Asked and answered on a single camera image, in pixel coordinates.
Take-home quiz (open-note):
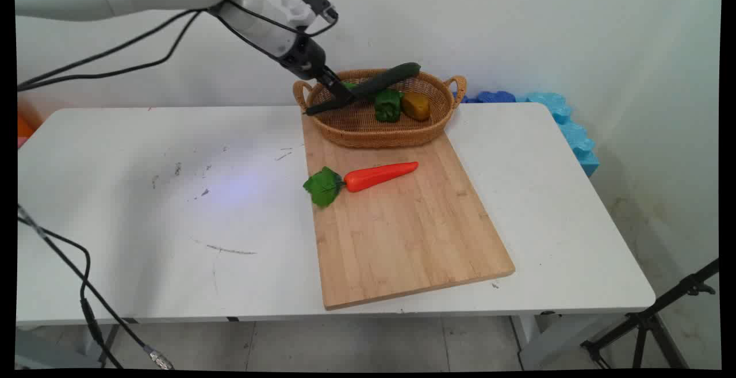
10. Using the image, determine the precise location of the white table leg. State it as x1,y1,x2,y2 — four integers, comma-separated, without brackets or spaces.
511,311,593,371

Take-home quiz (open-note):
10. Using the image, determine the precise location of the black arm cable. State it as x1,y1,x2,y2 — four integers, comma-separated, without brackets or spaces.
17,10,205,92
17,9,199,87

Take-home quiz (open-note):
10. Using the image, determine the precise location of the thin black looping cable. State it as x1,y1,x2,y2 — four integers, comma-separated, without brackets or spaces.
17,215,124,369

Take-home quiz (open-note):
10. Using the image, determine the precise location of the blue foam mat stack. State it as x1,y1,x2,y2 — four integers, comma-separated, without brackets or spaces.
453,91,600,178

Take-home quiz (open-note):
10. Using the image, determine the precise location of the black cable with metal connector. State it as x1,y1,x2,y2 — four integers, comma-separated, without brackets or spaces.
17,204,175,371

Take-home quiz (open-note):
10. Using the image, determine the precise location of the woven wicker basket with handles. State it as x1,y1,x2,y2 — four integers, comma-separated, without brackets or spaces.
293,68,467,150

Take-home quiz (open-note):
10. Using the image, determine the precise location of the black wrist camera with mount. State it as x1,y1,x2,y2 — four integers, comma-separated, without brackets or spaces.
281,0,340,29

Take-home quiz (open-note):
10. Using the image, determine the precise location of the green toy bell pepper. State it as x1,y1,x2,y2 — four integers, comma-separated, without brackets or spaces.
374,89,405,123

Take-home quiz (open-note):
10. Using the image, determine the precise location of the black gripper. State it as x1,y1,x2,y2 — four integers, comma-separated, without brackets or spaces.
279,36,356,108

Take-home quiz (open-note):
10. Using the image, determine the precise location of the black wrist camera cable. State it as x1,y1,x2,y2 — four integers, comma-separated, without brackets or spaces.
218,0,340,59

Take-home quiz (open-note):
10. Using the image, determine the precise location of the wooden cutting board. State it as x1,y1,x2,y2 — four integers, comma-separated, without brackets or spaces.
300,110,516,311

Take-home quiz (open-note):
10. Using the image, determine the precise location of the orange object behind table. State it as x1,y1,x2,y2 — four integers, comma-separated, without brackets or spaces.
17,98,44,150

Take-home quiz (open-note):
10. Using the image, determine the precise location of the yellow-orange toy bell pepper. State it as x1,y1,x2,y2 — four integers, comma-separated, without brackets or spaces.
401,91,431,122

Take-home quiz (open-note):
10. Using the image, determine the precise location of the dark green toy cucumber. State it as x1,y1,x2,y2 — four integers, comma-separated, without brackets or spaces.
304,62,423,117

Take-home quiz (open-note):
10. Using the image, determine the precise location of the orange toy carrot with leaves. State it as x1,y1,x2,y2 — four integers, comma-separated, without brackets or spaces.
302,161,420,209

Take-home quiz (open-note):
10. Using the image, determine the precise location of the black tripod stand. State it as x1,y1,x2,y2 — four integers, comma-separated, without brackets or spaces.
580,258,720,371

